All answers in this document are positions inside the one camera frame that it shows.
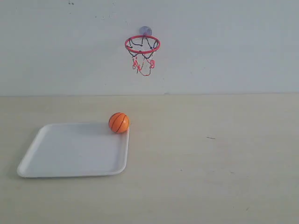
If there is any clear suction cup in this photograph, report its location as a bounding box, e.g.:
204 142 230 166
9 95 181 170
139 26 152 36

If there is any small orange basketball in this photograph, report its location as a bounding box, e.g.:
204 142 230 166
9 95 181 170
108 112 130 133

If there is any white plastic tray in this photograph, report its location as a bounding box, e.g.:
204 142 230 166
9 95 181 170
17 122 129 178

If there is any red mini basketball hoop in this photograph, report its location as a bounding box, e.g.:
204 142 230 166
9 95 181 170
124 35 161 77

